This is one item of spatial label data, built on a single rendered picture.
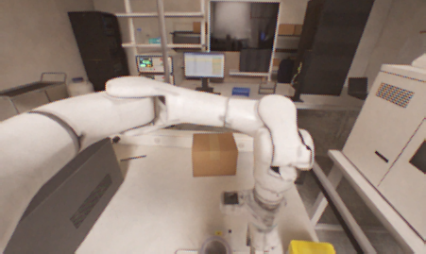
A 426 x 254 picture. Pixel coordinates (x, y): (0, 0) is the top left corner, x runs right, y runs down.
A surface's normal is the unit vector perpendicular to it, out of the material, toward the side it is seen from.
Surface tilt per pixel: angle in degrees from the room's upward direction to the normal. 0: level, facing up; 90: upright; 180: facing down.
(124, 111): 87
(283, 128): 33
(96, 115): 71
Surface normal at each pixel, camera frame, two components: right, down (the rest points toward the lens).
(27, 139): 0.76, -0.59
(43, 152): 0.97, -0.23
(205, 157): 0.07, 0.47
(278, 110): -0.07, -0.50
